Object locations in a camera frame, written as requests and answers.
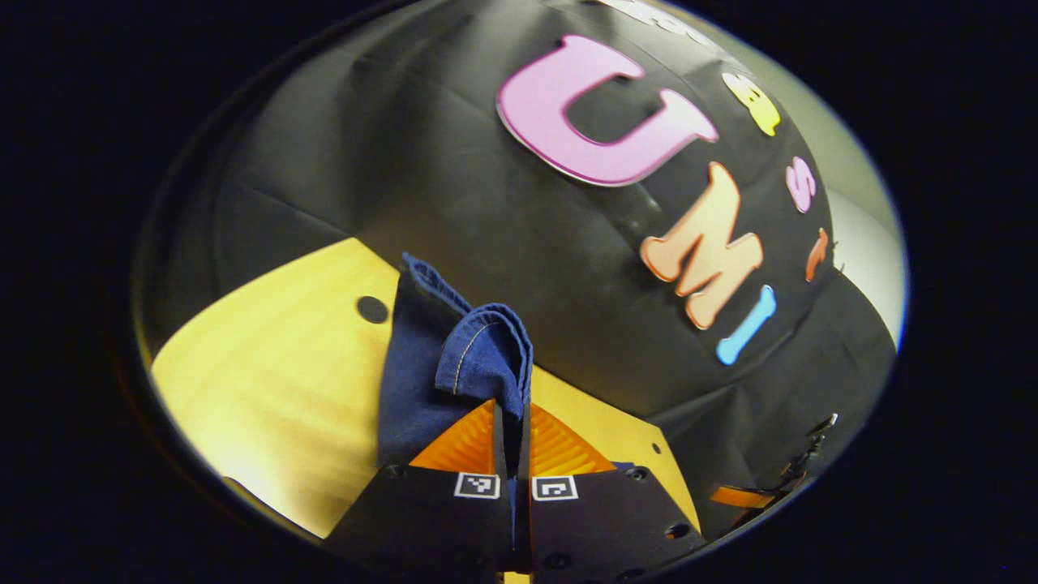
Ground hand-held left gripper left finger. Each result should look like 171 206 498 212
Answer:
323 397 517 582

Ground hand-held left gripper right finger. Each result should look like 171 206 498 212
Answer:
517 401 708 582

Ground blue denim jeans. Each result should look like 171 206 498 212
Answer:
376 252 536 560

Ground black backdrop cloth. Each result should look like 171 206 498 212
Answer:
134 0 901 540

